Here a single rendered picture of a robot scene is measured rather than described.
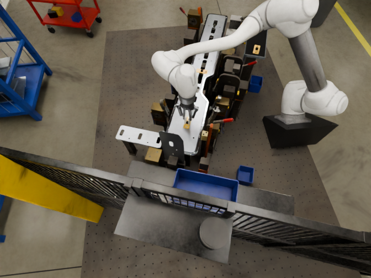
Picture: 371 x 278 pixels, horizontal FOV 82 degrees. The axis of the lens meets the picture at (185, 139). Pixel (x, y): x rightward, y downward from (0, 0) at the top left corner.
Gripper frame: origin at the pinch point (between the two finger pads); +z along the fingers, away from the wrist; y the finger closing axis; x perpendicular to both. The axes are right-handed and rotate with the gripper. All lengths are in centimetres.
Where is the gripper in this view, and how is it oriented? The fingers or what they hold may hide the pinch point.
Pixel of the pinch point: (187, 119)
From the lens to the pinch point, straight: 131.6
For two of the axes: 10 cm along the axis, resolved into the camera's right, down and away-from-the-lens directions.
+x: -2.3, 8.6, -4.5
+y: -9.7, -2.0, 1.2
